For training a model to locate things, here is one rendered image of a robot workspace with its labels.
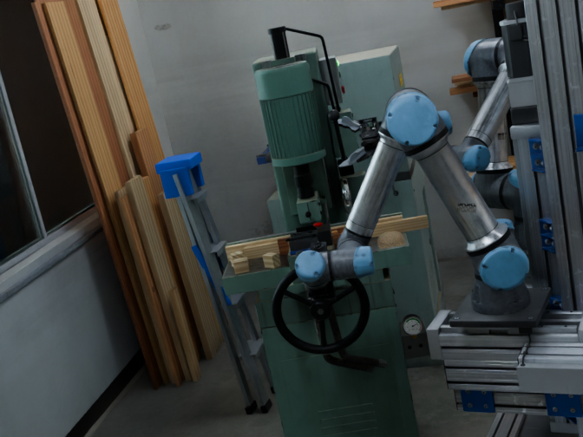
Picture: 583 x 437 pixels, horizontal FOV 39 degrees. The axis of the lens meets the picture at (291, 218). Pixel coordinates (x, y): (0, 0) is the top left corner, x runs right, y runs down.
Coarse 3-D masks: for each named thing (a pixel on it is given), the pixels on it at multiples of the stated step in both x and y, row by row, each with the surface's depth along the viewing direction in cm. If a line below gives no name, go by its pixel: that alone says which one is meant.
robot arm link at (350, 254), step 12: (336, 252) 206; (348, 252) 205; (360, 252) 205; (372, 252) 209; (336, 264) 204; (348, 264) 204; (360, 264) 204; (372, 264) 204; (336, 276) 205; (348, 276) 205; (360, 276) 206
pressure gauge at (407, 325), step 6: (408, 318) 258; (414, 318) 258; (420, 318) 260; (408, 324) 259; (414, 324) 259; (420, 324) 259; (408, 330) 259; (414, 330) 259; (420, 330) 259; (414, 336) 262
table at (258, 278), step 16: (384, 256) 260; (400, 256) 260; (224, 272) 270; (256, 272) 263; (272, 272) 263; (288, 272) 263; (224, 288) 265; (240, 288) 265; (256, 288) 265; (288, 288) 254; (304, 288) 254
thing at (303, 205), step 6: (312, 198) 272; (318, 198) 276; (300, 204) 269; (306, 204) 269; (312, 204) 269; (318, 204) 270; (300, 210) 269; (306, 210) 269; (312, 210) 269; (318, 210) 269; (300, 216) 270; (312, 216) 270; (318, 216) 269; (300, 222) 270; (306, 222) 270; (312, 222) 274
